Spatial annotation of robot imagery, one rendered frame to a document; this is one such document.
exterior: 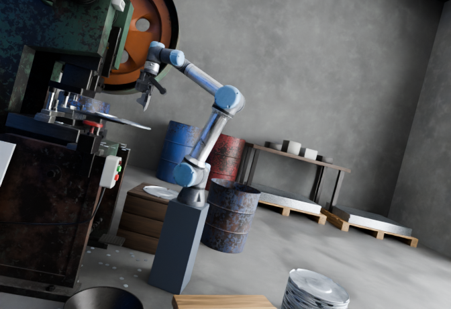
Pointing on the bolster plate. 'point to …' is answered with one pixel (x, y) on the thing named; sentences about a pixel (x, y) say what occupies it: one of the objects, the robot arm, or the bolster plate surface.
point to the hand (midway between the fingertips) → (145, 109)
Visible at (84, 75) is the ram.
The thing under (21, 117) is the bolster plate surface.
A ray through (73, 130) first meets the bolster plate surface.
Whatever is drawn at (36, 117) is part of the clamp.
